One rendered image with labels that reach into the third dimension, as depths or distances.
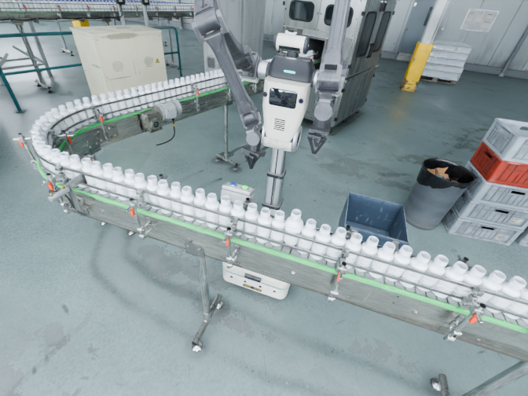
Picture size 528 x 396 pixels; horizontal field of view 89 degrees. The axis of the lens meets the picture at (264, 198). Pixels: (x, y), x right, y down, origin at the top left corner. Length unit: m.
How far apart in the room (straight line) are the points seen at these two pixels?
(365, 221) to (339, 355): 0.91
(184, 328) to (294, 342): 0.75
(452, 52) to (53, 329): 10.32
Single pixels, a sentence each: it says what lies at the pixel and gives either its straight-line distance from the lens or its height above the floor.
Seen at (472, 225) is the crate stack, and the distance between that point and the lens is 3.40.
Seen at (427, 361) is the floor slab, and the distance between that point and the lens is 2.35.
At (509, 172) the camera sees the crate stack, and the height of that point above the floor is 0.79.
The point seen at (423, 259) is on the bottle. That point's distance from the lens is 1.11.
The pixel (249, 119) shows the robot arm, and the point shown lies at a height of 1.41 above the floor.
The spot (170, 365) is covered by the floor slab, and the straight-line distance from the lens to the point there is 2.01.
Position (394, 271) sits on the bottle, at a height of 1.06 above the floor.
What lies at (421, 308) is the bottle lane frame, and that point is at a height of 0.94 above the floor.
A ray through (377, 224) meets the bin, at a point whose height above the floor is 0.77.
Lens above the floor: 1.86
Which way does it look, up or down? 38 degrees down
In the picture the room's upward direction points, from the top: 6 degrees clockwise
